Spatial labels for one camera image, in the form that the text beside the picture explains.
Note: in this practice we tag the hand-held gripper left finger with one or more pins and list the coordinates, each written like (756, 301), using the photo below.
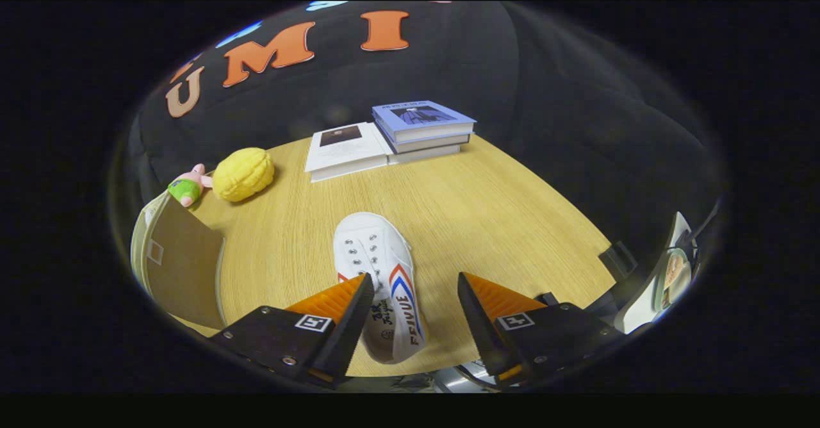
(349, 332)

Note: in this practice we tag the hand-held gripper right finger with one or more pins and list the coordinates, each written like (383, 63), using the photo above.
(477, 325)

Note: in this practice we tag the white striped canvas shoe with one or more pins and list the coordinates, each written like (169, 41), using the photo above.
(368, 242)

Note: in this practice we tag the beige fabric storage box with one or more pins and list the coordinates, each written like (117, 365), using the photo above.
(186, 268)

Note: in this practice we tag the grey-blue book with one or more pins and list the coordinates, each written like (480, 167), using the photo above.
(435, 144)

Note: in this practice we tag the yellow plush bread toy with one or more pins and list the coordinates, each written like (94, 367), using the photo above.
(243, 175)

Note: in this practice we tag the blue book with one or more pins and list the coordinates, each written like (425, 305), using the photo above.
(423, 117)

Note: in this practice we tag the pink and green plush toy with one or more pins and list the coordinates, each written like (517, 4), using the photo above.
(186, 189)

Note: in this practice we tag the black table edge bracket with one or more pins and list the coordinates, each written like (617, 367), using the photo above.
(618, 260)

